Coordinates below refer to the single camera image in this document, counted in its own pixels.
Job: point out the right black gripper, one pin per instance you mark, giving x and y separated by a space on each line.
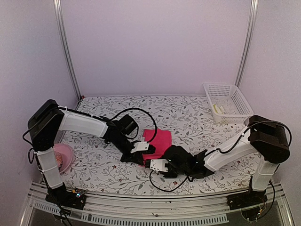
167 175

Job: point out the aluminium front rail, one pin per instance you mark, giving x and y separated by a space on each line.
102 209

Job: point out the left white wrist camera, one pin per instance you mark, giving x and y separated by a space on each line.
143 147

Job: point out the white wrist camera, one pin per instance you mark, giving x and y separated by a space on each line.
143 147
158 165

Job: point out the green white patterned towel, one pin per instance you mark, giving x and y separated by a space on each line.
219 109

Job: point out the white plastic mesh basket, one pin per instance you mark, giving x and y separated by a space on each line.
233 101

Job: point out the pink red towel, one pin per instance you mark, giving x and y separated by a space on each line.
162 141

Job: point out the floral patterned table mat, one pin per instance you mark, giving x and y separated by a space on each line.
97 167

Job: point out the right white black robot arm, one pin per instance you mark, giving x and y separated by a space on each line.
271 139

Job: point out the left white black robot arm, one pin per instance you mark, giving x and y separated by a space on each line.
51 118

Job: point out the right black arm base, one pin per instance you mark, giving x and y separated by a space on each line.
246 199

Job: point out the pink plastic bowl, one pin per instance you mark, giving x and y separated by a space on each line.
67 152

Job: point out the brown patterned cupcake liner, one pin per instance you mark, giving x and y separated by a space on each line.
59 159

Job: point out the right aluminium frame post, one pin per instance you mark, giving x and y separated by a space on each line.
248 40

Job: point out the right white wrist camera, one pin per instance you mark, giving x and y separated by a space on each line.
158 165

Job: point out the aluminium frame post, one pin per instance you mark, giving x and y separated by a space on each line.
248 40
62 32

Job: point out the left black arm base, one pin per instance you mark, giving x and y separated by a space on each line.
62 197

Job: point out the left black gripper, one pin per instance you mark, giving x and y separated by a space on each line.
137 157

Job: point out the left aluminium frame post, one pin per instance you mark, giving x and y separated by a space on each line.
62 32

